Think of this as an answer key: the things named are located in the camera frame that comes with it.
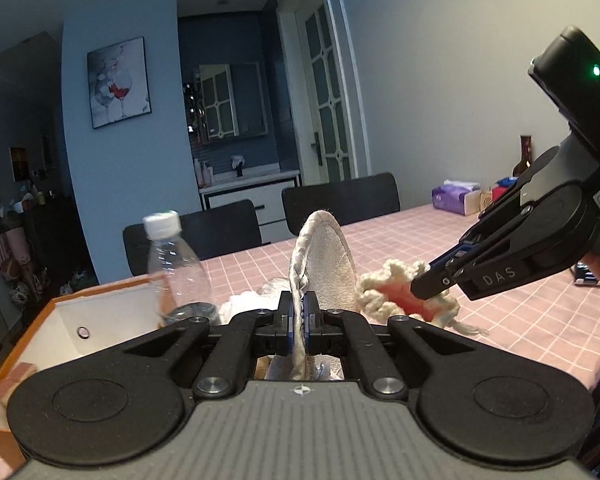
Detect wall mirror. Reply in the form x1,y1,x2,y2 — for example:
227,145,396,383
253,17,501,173
186,63,268,144

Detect orange storage box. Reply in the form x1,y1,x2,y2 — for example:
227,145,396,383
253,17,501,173
0,278,158,479

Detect wine glass wall picture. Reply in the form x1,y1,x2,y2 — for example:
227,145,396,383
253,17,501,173
86,37,151,129

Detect red box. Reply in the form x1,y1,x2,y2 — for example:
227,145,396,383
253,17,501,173
491,177,518,202

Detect purple tissue pack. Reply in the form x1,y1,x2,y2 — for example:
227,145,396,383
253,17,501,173
431,180,481,216

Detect white cloth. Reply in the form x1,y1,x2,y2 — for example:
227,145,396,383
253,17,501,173
224,209,361,380

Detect black chair right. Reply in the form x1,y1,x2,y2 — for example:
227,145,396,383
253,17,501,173
282,172,401,236

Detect black chair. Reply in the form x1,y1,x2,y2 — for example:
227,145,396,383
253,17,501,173
282,172,401,236
122,200,263,276

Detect small wooden box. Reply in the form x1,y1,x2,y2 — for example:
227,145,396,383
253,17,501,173
479,190,493,212

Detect white chunky yarn piece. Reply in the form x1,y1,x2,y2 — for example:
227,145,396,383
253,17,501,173
355,259,489,336

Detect white glass door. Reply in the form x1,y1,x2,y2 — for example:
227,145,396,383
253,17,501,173
278,0,364,185

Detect clear plastic water bottle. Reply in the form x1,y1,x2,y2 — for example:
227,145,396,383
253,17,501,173
143,210,221,326

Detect white cabinet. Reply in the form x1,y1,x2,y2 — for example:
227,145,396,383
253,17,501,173
200,170,301,243

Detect black chair left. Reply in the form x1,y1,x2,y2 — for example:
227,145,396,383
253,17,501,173
122,200,263,276

